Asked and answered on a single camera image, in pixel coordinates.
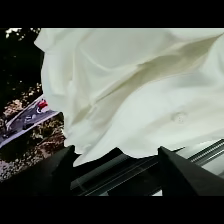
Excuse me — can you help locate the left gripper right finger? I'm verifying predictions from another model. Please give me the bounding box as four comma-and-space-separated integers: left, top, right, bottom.
157, 145, 224, 197

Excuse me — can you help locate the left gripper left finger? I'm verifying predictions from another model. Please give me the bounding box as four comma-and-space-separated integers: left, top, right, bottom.
0, 144, 80, 197

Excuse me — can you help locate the white shirt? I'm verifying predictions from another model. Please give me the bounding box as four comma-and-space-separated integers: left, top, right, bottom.
34, 27, 224, 168

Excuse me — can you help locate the silver frame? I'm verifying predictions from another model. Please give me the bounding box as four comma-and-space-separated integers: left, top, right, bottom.
69, 138, 224, 197

